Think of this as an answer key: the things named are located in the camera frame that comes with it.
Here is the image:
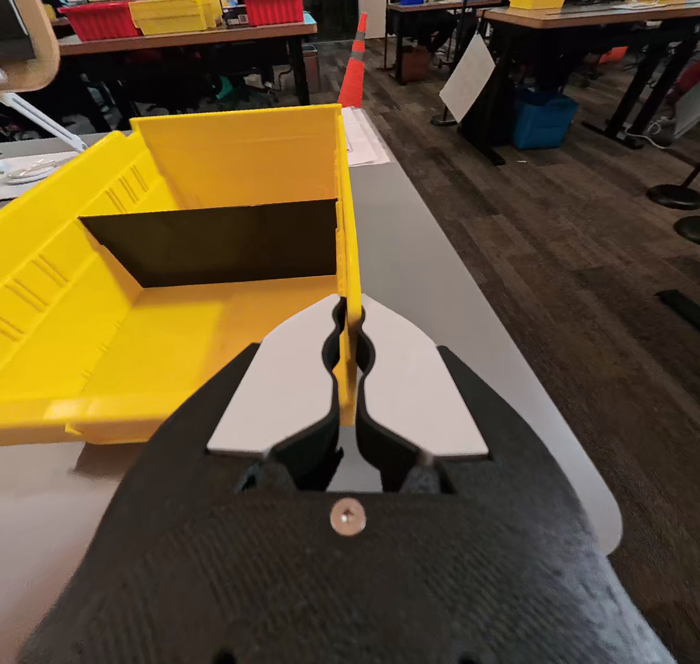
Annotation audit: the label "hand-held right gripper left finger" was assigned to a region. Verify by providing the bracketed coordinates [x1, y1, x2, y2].
[207, 294, 347, 491]

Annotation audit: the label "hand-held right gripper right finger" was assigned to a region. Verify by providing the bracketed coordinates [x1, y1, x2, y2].
[355, 294, 490, 493]

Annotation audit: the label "large yellow plastic bin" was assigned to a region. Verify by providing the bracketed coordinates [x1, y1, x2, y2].
[0, 103, 363, 447]

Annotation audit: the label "grey desk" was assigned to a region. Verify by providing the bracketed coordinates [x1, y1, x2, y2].
[0, 107, 624, 664]

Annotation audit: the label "black bin divider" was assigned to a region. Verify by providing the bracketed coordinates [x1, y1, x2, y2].
[79, 199, 338, 288]

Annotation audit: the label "white paper sheets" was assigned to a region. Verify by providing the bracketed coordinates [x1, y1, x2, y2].
[342, 107, 392, 167]

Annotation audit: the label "blue storage tote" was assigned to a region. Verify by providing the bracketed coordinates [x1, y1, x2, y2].
[513, 88, 579, 150]

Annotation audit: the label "white sign board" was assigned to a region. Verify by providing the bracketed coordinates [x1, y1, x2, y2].
[431, 34, 496, 127]

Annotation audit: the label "orange traffic cone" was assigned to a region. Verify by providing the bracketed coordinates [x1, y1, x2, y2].
[337, 13, 368, 108]

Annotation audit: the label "brown box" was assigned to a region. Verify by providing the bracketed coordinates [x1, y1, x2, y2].
[402, 46, 433, 82]

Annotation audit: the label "white metal board stand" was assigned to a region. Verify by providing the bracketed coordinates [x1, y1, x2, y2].
[0, 92, 88, 186]

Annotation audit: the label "wooden top table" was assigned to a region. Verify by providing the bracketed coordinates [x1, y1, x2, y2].
[478, 0, 700, 167]
[55, 12, 319, 128]
[385, 0, 502, 82]

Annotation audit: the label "red plastic bin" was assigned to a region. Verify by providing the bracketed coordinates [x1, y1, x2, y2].
[241, 0, 305, 27]
[58, 1, 137, 41]

